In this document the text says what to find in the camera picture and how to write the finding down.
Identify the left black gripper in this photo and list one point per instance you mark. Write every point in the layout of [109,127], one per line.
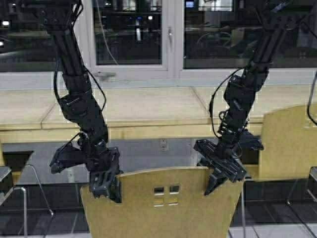
[102,162]

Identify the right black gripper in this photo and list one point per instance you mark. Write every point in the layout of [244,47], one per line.
[224,167]

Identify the plywood chair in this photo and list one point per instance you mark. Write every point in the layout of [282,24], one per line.
[25,193]
[163,203]
[289,137]

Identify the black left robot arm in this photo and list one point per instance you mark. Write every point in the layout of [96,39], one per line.
[79,105]

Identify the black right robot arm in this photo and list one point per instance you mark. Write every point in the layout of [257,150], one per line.
[276,17]

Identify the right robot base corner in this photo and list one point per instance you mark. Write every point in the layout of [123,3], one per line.
[312,182]

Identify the long wooden counter table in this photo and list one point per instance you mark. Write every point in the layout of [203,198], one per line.
[136,113]

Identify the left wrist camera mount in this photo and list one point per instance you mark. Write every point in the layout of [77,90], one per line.
[65,157]

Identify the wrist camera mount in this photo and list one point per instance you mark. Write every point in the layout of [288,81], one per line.
[65,157]
[249,141]

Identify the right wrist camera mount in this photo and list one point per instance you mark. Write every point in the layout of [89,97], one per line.
[249,141]

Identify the wall power outlet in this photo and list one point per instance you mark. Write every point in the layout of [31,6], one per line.
[163,145]

